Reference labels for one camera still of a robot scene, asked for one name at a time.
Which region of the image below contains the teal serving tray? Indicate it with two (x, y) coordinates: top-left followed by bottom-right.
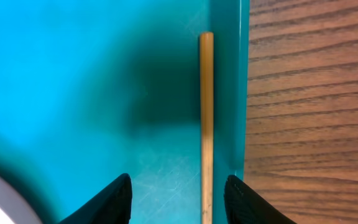
(0, 0), (250, 223)

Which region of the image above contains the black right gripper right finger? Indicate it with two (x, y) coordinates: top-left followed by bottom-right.
(224, 175), (295, 224)

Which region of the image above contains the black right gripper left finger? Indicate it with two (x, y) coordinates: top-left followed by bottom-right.
(60, 173), (132, 224)

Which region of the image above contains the large white plate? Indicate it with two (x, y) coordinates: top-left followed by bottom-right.
(0, 177), (42, 224)

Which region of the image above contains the wooden chopstick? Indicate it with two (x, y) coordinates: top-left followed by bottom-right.
(200, 32), (214, 224)

